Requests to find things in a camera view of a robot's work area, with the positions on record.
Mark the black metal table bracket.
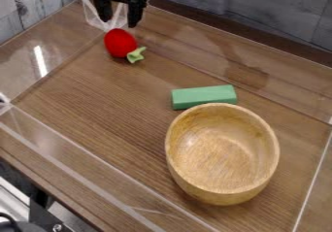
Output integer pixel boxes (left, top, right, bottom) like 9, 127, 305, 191
29, 200, 74, 232

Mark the black cable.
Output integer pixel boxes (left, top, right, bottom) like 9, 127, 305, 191
0, 212, 25, 232

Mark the red plush strawberry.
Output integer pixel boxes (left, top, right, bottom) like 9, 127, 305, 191
105, 28, 147, 63

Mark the wooden bowl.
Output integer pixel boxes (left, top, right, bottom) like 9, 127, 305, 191
166, 103, 281, 206

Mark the clear acrylic tray enclosure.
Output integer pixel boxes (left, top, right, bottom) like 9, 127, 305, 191
0, 2, 332, 232

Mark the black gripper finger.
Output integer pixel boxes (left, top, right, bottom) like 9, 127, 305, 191
94, 0, 114, 22
127, 0, 147, 28

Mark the green foam block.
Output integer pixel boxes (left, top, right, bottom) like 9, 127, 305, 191
171, 84, 238, 110

